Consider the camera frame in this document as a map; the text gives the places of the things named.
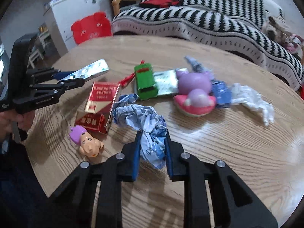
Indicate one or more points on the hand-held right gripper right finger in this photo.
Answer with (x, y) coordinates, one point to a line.
(169, 159)

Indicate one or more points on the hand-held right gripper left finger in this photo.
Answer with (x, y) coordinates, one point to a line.
(136, 158)

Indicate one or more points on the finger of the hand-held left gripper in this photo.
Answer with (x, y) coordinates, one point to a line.
(71, 83)
(60, 75)

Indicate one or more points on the silver foil wrapper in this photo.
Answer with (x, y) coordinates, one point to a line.
(95, 67)

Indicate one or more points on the blue white paper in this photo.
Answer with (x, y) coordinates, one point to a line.
(142, 116)

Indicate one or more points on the white tissue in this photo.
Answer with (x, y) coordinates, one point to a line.
(247, 97)

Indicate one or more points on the person's left hand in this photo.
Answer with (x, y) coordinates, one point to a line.
(25, 121)

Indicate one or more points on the red cigarette box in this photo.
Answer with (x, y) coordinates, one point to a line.
(99, 97)

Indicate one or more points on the white stool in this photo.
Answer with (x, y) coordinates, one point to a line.
(39, 49)

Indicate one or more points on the pig toy with purple hat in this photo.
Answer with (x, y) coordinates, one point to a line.
(89, 144)

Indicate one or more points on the red ribbon strip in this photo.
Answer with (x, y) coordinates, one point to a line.
(125, 79)

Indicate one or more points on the red pig sticker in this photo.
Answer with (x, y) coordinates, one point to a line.
(90, 28)

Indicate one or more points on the white cabinet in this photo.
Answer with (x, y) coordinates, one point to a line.
(71, 7)

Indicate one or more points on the green toy car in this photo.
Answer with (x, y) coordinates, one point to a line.
(144, 80)

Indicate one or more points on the silver foil packet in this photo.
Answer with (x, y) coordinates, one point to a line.
(166, 83)

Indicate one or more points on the purple and pink plush toy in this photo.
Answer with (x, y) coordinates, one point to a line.
(194, 85)

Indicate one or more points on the blue crumpled wrapper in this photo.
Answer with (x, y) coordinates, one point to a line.
(220, 92)

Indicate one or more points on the grey blue wrapper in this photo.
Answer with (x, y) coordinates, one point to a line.
(196, 65)

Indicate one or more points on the person's dark clothing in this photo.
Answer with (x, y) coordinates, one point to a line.
(16, 175)

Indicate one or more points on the red cloth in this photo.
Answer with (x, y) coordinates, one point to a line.
(159, 2)

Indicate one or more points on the black white striped sofa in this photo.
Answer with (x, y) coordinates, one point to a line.
(190, 23)

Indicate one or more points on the beige plush dog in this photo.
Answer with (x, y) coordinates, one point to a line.
(275, 28)

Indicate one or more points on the pink printed pillow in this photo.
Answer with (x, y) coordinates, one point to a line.
(294, 44)

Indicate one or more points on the wooden frame sofa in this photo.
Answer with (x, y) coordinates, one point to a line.
(121, 0)

